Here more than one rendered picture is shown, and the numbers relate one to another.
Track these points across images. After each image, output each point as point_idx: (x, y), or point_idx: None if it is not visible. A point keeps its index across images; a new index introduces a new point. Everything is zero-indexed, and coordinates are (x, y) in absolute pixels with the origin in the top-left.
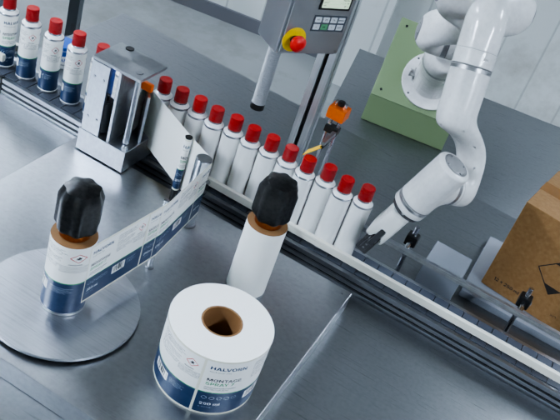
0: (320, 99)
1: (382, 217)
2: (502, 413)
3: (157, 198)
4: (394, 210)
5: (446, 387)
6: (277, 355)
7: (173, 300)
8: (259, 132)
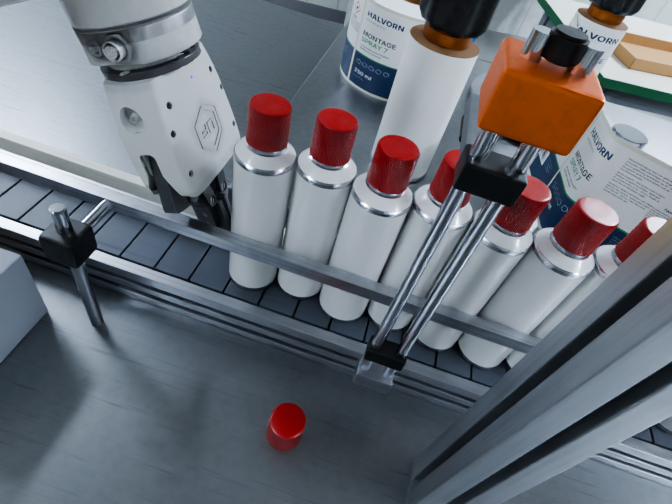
0: (667, 221)
1: (219, 86)
2: None
3: None
4: (198, 41)
5: (62, 125)
6: (325, 94)
7: None
8: (641, 222)
